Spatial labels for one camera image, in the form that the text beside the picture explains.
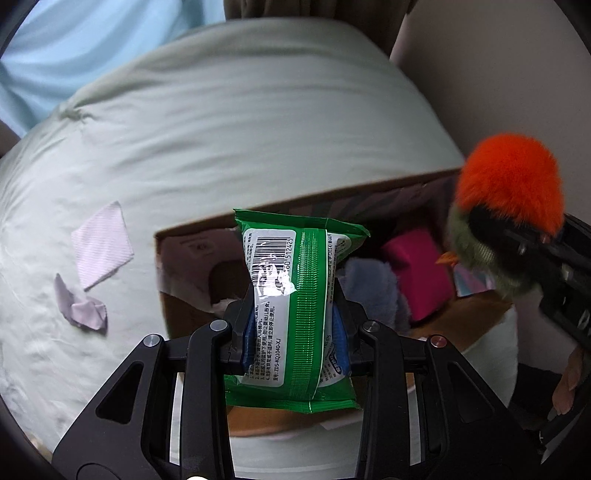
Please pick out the cardboard box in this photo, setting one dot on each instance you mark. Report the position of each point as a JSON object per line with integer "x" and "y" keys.
{"x": 194, "y": 258}

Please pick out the beige curtain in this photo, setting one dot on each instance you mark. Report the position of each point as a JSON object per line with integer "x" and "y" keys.
{"x": 323, "y": 9}

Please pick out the crumpled lilac cloth piece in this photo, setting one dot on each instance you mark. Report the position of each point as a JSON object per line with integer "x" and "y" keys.
{"x": 85, "y": 311}

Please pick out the light blue hanging cloth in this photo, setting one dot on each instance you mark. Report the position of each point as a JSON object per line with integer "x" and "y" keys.
{"x": 92, "y": 41}

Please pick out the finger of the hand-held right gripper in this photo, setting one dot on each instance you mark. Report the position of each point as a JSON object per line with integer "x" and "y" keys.
{"x": 517, "y": 242}

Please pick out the green wet wipes packet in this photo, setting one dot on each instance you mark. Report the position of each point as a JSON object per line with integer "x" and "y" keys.
{"x": 304, "y": 277}

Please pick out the square lilac striped cloth piece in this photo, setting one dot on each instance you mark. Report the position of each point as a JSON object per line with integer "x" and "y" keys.
{"x": 101, "y": 244}

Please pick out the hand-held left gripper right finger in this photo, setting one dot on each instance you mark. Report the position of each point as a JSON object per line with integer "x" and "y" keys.
{"x": 340, "y": 332}

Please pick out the person's right hand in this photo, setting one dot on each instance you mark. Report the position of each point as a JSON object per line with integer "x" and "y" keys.
{"x": 569, "y": 378}

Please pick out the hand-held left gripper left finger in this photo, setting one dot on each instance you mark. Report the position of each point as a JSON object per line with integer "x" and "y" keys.
{"x": 249, "y": 330}

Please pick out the grey fluffy plush item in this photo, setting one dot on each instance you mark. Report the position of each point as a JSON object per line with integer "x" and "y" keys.
{"x": 374, "y": 290}

